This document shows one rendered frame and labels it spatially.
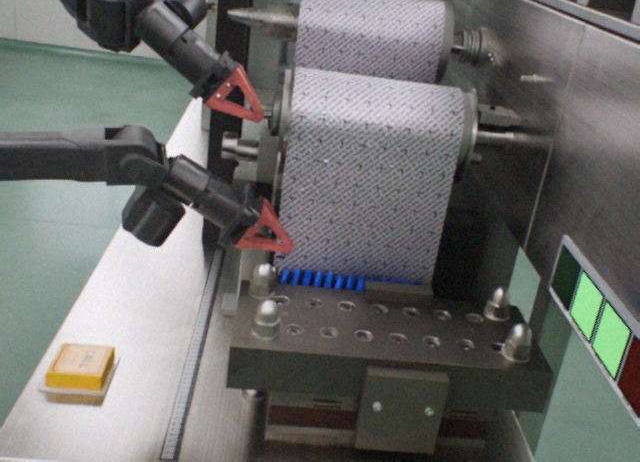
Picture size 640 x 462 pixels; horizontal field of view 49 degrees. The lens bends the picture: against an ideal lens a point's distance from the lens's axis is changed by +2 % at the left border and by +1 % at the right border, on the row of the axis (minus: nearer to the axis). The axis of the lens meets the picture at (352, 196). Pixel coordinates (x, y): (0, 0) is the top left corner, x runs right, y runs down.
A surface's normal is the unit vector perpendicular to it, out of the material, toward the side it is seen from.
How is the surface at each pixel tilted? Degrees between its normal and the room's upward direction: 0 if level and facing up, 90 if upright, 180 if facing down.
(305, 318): 0
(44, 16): 90
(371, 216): 90
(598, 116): 90
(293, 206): 90
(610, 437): 0
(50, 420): 0
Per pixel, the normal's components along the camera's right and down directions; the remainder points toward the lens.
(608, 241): -0.99, -0.11
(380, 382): 0.07, 0.38
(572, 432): 0.14, -0.92
